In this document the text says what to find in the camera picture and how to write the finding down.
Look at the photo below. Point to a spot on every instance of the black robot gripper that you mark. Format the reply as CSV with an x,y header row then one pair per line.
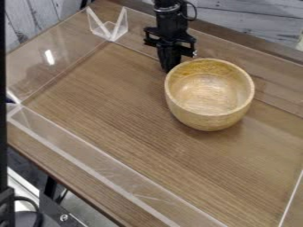
x,y
168,36

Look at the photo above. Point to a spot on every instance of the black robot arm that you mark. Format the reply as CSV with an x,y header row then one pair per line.
x,y
176,3

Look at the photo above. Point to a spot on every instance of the light wooden bowl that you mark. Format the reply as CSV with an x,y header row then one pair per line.
x,y
208,93

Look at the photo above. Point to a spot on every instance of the blue object at edge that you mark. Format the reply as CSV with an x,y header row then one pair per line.
x,y
8,100

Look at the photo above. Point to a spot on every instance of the black table leg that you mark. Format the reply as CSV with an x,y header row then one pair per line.
x,y
51,187

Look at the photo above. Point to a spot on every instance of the black vertical post at edge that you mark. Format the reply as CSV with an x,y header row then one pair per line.
x,y
7,192

